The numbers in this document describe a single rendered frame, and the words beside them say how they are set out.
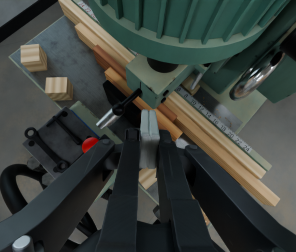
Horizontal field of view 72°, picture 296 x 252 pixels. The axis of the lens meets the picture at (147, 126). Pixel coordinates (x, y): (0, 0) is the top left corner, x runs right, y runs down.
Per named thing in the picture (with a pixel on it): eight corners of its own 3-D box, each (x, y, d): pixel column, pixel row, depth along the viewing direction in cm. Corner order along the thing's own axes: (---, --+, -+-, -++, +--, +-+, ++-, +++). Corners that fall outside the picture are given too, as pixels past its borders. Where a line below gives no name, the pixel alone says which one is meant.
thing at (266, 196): (78, 38, 51) (74, 26, 47) (84, 33, 51) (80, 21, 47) (262, 204, 43) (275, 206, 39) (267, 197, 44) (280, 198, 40)
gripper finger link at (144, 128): (146, 169, 16) (137, 168, 16) (146, 134, 23) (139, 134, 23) (150, 135, 15) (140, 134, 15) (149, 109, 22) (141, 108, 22)
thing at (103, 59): (96, 62, 49) (91, 48, 44) (101, 58, 50) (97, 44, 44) (168, 128, 46) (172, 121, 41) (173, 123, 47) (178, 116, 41)
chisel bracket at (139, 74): (126, 89, 39) (123, 65, 31) (174, 45, 42) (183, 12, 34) (154, 115, 38) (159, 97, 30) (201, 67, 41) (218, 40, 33)
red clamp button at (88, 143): (79, 147, 33) (77, 146, 32) (92, 134, 33) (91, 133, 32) (91, 160, 32) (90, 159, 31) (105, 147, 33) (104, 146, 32)
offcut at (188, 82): (188, 100, 59) (192, 94, 55) (177, 89, 60) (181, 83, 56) (196, 92, 60) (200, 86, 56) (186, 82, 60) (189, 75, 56)
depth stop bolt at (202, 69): (184, 85, 43) (197, 60, 34) (190, 79, 44) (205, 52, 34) (191, 92, 43) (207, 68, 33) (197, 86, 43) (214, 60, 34)
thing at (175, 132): (106, 82, 48) (103, 72, 44) (112, 77, 49) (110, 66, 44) (173, 143, 45) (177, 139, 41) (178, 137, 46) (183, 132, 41)
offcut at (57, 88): (72, 100, 47) (66, 92, 42) (53, 100, 46) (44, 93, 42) (73, 85, 48) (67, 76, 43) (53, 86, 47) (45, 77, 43)
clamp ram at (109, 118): (88, 119, 45) (77, 105, 37) (112, 97, 47) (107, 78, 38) (117, 147, 44) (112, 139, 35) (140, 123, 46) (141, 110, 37)
